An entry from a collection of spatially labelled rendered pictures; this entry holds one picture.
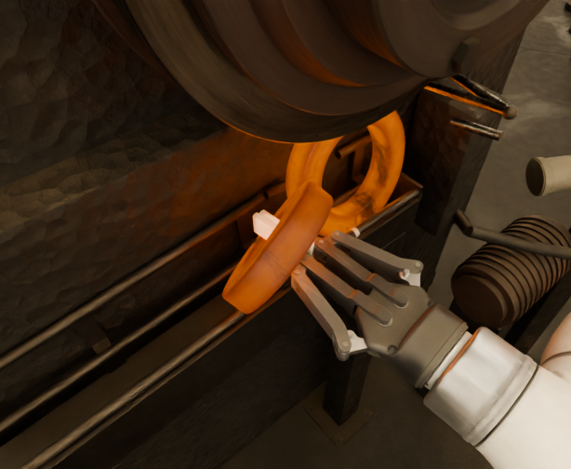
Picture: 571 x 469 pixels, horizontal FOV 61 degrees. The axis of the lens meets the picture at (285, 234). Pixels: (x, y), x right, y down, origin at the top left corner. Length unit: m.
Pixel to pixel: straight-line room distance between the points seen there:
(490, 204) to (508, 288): 0.95
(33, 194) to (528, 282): 0.73
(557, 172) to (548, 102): 1.58
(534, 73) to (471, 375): 2.22
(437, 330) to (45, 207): 0.35
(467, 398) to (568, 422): 0.07
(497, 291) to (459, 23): 0.57
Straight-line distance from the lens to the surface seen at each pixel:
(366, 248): 0.51
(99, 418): 0.54
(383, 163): 0.67
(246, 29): 0.32
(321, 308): 0.47
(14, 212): 0.47
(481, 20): 0.40
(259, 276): 0.45
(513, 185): 1.90
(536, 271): 0.92
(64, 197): 0.47
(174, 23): 0.31
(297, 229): 0.44
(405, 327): 0.47
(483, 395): 0.44
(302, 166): 0.56
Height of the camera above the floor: 1.17
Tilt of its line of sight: 48 degrees down
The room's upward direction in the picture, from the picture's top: straight up
